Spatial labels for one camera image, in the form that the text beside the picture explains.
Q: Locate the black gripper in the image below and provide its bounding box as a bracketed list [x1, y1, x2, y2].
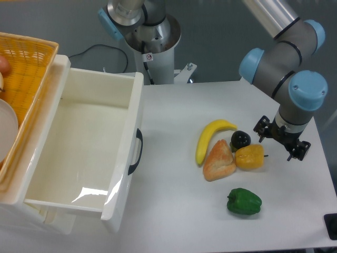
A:
[253, 115, 311, 161]

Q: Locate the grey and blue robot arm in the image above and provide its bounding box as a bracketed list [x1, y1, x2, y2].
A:
[98, 1, 328, 160]

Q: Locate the yellow bell pepper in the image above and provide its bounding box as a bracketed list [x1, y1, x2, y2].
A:
[235, 144, 266, 170]

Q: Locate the dark purple fruit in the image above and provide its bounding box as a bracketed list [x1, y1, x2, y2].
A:
[230, 130, 251, 152]

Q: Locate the orange bread piece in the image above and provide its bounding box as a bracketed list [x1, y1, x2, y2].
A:
[203, 139, 236, 182]

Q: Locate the yellow banana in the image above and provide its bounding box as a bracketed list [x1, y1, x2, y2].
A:
[195, 119, 237, 166]

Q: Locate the green bell pepper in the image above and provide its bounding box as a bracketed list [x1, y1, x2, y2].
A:
[226, 188, 262, 216]

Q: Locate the black corner device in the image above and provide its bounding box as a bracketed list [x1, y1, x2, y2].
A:
[323, 213, 337, 240]

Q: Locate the white open drawer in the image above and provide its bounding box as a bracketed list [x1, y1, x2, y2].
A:
[23, 67, 145, 234]

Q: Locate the yellow woven basket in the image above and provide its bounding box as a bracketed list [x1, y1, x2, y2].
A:
[1, 32, 58, 182]

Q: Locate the white plate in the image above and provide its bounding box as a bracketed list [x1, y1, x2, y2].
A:
[1, 99, 18, 162]

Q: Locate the white drawer cabinet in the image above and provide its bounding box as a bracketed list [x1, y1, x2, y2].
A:
[1, 55, 75, 234]

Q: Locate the red apple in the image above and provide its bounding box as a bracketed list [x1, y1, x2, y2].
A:
[0, 55, 12, 76]

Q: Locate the pale onion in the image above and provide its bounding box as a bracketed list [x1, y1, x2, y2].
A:
[0, 73, 4, 92]

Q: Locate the black drawer handle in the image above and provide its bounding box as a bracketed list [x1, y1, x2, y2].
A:
[128, 129, 144, 175]

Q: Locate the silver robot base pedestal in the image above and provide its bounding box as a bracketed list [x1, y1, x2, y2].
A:
[125, 14, 197, 85]

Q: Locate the black cable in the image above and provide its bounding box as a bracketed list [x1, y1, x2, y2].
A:
[68, 44, 129, 73]

